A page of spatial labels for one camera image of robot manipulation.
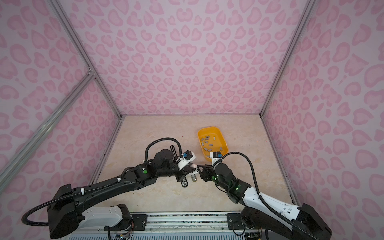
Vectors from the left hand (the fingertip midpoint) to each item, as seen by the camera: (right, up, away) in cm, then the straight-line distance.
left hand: (195, 164), depth 73 cm
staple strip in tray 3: (+10, +6, +28) cm, 31 cm away
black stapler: (-6, -13, +13) cm, 19 cm away
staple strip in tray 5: (+10, +6, -2) cm, 12 cm away
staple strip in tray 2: (+13, +11, +33) cm, 37 cm away
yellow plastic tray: (+11, +10, +32) cm, 35 cm away
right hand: (+2, -2, +5) cm, 6 cm away
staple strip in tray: (+8, +11, +34) cm, 36 cm away
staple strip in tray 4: (+17, +4, +28) cm, 33 cm away
